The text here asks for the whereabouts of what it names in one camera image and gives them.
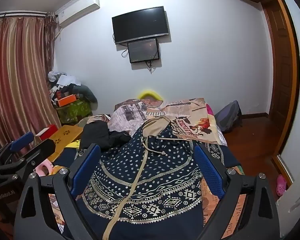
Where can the beige striped cloth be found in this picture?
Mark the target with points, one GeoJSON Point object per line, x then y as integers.
{"type": "Point", "coordinates": [90, 121]}

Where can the yellow curved cushion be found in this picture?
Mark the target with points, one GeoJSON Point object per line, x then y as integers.
{"type": "Point", "coordinates": [148, 95]}

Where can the dark red box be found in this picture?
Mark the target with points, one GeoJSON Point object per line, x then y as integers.
{"type": "Point", "coordinates": [65, 95]}

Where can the curtain rod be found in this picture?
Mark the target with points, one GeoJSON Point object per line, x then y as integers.
{"type": "Point", "coordinates": [15, 15]}

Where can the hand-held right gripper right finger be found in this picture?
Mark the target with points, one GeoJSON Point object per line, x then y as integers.
{"type": "Point", "coordinates": [210, 173]}

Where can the white crumpled cloth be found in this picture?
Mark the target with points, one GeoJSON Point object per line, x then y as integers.
{"type": "Point", "coordinates": [68, 80]}

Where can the grey garment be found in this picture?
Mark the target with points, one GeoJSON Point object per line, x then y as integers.
{"type": "Point", "coordinates": [87, 93]}

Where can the small black wall monitor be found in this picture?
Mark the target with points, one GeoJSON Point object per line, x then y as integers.
{"type": "Point", "coordinates": [143, 50]}

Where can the brown wooden door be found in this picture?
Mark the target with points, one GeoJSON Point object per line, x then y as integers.
{"type": "Point", "coordinates": [280, 67]}

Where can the black clothes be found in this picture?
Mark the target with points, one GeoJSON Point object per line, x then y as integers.
{"type": "Point", "coordinates": [97, 135]}

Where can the orange box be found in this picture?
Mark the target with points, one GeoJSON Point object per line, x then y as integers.
{"type": "Point", "coordinates": [67, 100]}

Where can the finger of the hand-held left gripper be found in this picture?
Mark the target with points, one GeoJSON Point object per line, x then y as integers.
{"type": "Point", "coordinates": [22, 141]}
{"type": "Point", "coordinates": [41, 150]}

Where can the red white box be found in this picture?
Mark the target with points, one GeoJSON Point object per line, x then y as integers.
{"type": "Point", "coordinates": [47, 132]}

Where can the yellow cloth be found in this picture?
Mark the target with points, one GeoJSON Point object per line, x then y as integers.
{"type": "Point", "coordinates": [73, 144]}

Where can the white wardrobe door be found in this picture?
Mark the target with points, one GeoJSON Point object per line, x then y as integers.
{"type": "Point", "coordinates": [297, 130]}

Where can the striped pink beige curtain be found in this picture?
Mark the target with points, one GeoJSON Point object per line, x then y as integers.
{"type": "Point", "coordinates": [17, 80]}

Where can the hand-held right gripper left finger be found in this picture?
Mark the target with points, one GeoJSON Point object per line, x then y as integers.
{"type": "Point", "coordinates": [86, 171]}

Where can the navy patterned hooded garment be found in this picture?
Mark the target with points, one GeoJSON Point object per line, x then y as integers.
{"type": "Point", "coordinates": [150, 170]}

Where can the pink cloth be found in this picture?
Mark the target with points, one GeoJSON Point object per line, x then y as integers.
{"type": "Point", "coordinates": [210, 111]}

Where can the printed bed sheet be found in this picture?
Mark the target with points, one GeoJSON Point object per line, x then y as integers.
{"type": "Point", "coordinates": [190, 120]}

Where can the black wall television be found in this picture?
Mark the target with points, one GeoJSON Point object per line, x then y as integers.
{"type": "Point", "coordinates": [140, 25]}

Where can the grey purple backpack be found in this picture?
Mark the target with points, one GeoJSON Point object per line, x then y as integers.
{"type": "Point", "coordinates": [228, 116]}

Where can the pink clog shoe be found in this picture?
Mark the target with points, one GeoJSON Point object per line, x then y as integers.
{"type": "Point", "coordinates": [281, 185]}

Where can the white air conditioner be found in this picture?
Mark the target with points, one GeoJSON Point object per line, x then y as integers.
{"type": "Point", "coordinates": [77, 10]}

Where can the wooden lap desk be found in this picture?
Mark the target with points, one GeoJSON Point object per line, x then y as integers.
{"type": "Point", "coordinates": [65, 136]}

